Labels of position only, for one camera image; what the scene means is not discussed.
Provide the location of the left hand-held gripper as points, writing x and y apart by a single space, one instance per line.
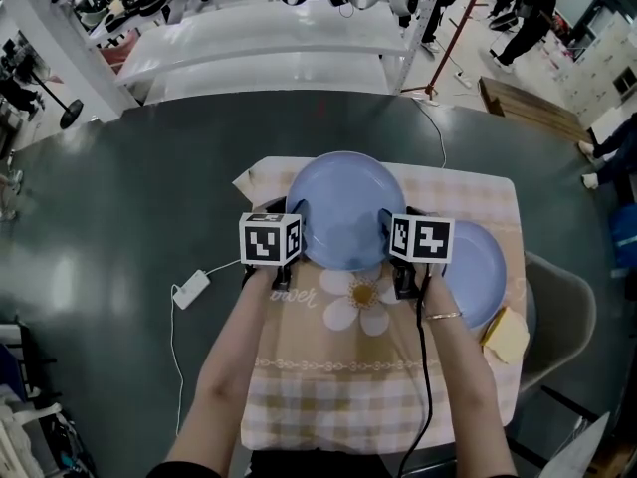
259 242

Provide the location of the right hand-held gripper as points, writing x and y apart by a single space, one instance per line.
423 239

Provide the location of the big blue plate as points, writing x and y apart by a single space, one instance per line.
343 202
478 277

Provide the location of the person's left forearm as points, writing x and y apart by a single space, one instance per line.
224 366

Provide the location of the person's right forearm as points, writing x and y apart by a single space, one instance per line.
473 391

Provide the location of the white power adapter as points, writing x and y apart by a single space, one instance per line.
191 289

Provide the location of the yellow sponge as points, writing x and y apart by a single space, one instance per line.
505 336

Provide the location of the white power strip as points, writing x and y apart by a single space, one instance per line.
463 78

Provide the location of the white metal shelving rack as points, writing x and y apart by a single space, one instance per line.
259 43

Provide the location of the wooden pallet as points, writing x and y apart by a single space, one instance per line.
532 110

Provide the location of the grey shell chair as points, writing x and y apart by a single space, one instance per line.
562 316

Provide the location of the orange metal coat stand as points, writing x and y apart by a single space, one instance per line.
450 33

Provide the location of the teal wrapped box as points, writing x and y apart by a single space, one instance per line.
624 242

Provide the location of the person's black clothing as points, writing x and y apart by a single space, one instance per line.
318 463

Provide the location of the black floor stand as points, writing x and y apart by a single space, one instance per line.
69 112

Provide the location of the white marble table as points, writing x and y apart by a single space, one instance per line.
592 446

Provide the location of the white fabric bag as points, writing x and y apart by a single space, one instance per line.
20 431

